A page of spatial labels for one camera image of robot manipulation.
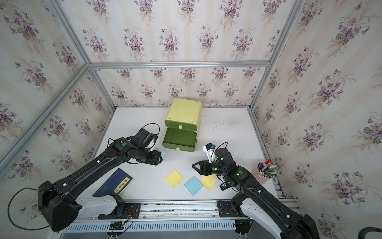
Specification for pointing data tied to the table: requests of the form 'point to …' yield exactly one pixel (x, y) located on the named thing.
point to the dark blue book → (116, 183)
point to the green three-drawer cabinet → (181, 124)
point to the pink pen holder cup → (265, 170)
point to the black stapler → (224, 186)
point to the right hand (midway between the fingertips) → (198, 166)
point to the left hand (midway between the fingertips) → (160, 161)
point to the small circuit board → (116, 225)
